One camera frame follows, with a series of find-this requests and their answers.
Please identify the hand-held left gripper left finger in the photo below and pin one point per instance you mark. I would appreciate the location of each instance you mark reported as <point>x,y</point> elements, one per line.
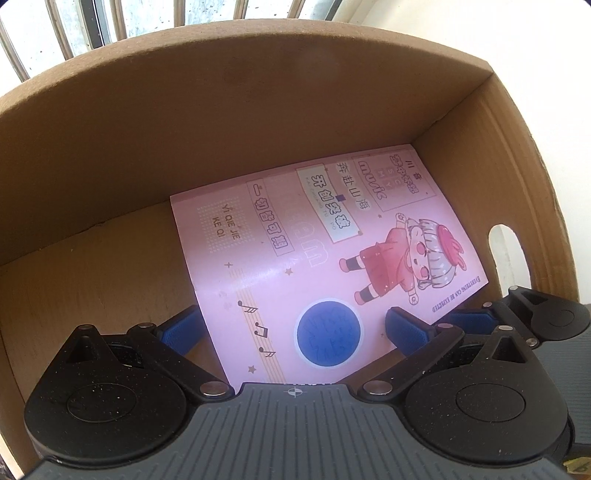
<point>178,330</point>

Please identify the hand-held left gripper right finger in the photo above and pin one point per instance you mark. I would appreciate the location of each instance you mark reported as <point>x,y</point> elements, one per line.
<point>408,330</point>

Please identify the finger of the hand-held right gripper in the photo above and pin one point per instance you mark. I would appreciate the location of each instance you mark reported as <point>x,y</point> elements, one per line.
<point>468,321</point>

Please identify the pink cartoon notebook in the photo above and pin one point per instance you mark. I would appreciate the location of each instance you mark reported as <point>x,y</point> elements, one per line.
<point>277,277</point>

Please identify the brown cardboard box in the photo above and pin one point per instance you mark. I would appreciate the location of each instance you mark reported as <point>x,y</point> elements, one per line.
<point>277,115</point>

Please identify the dark framed window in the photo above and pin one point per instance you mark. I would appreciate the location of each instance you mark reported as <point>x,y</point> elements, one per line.
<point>152,14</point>

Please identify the metal window railing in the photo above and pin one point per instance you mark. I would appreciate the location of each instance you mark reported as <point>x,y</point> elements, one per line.
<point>62,32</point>

